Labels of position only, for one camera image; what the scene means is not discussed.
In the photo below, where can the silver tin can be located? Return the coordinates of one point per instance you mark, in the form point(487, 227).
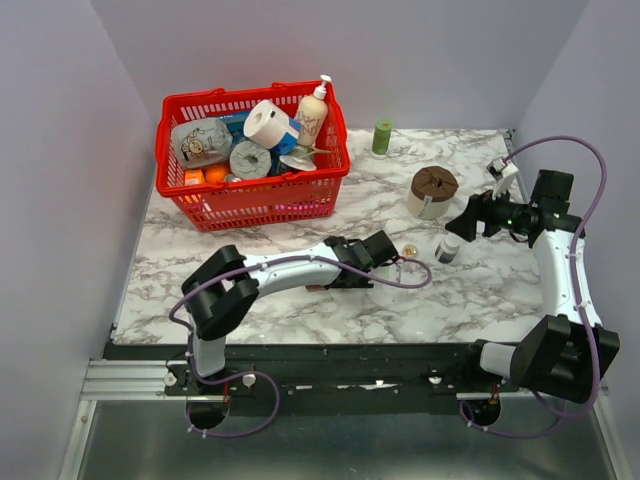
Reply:
point(300, 159)

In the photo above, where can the green lid of bottle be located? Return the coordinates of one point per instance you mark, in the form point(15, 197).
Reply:
point(382, 134)

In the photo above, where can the beige jar brown lid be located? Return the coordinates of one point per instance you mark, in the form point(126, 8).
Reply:
point(431, 192)

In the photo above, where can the cream pump lotion bottle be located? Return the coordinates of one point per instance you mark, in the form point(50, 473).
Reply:
point(311, 113)

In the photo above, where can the blue package in basket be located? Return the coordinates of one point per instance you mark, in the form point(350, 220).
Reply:
point(266, 131)

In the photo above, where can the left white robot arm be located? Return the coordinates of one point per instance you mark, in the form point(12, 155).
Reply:
point(220, 293)

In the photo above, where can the white small pill bottle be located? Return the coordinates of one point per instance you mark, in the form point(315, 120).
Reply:
point(447, 249)

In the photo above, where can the red plastic shopping basket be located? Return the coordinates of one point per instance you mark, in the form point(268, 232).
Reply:
point(288, 197)

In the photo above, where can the orange small box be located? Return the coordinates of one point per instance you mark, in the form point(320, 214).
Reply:
point(194, 177)

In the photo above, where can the clear pill bottle yellow pills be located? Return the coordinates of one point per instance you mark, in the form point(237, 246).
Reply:
point(410, 251)

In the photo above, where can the orange fruit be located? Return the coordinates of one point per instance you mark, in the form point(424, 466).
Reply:
point(216, 173)

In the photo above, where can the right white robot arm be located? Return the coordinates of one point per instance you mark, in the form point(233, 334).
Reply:
point(568, 351)

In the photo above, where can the white toilet paper roll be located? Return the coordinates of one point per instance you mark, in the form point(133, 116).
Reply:
point(270, 127)

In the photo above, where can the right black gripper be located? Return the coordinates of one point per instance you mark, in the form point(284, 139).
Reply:
point(481, 207)

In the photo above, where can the grey toilet paper roll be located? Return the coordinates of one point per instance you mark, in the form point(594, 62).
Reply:
point(250, 161)

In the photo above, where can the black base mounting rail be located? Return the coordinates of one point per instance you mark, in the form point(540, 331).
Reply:
point(348, 379)

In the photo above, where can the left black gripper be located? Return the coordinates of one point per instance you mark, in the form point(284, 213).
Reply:
point(364, 284)

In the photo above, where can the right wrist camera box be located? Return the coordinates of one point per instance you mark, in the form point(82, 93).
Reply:
point(504, 172)

